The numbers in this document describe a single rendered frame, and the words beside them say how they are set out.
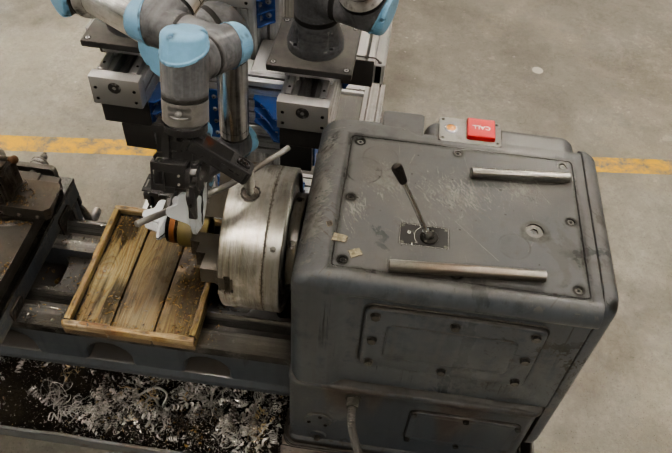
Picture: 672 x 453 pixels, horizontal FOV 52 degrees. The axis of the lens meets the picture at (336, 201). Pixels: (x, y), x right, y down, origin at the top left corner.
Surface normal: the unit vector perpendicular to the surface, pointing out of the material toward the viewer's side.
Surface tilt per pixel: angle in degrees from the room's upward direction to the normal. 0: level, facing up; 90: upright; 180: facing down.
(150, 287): 0
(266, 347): 0
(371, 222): 0
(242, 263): 60
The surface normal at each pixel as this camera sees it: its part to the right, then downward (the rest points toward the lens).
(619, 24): 0.04, -0.67
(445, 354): -0.13, 0.73
